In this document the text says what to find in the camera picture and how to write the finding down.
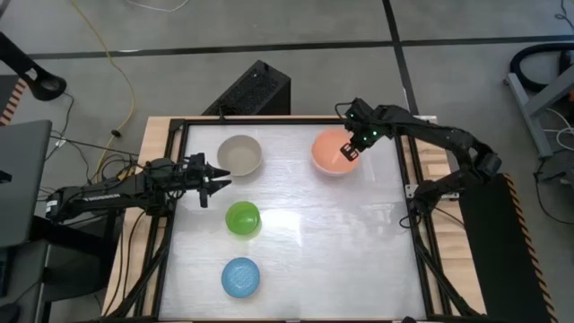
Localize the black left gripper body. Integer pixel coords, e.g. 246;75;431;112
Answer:
182;152;213;209

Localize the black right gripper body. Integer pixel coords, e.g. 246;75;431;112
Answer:
344;97;387;150

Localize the orange bowl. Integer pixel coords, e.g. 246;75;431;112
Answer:
310;127;361;178

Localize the beige bowl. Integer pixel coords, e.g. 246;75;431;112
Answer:
216;134;264;178

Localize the green bowl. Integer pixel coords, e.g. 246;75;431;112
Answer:
224;200;262;237

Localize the blue bowl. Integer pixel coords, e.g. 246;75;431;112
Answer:
221;257;262;299

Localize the black computer tower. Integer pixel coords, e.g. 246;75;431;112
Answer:
201;59;292;118

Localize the white work surface sheet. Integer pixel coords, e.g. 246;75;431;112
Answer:
159;123;427;321

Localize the black hazard-striped floor mat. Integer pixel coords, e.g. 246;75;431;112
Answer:
449;171;558;323

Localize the grey laptop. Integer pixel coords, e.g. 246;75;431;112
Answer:
0;118;54;249

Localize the small hazard-striped black mat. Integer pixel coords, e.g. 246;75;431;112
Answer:
0;74;29;127

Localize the grey cabinet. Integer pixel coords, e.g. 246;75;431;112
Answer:
0;239;51;323

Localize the black metal table frame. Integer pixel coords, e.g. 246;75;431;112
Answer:
105;116;483;323

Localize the yellow cable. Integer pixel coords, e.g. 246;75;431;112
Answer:
70;0;136;183

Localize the black cable bundle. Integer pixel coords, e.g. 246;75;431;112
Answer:
38;92;141;203

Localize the grey metal frame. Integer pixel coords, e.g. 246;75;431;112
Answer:
503;62;574;159

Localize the black hose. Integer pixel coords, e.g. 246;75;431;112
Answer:
509;41;574;93

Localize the white floor cable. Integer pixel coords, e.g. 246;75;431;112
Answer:
125;0;190;13

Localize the black floor cable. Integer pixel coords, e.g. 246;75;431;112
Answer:
532;154;574;226

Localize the white cable bundle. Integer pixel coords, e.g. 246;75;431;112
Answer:
543;107;574;153

